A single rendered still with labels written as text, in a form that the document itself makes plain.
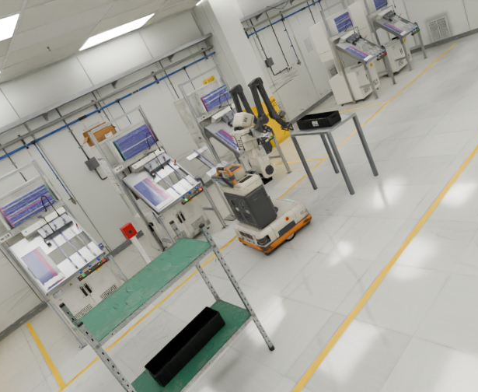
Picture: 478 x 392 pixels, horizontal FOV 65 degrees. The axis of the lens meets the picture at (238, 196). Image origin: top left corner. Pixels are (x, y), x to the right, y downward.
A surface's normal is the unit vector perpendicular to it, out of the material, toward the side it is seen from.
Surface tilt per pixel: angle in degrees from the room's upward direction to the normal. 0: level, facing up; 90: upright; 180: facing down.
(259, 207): 90
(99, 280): 90
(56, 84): 90
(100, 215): 90
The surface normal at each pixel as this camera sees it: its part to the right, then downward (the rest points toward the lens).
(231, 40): 0.60, 0.00
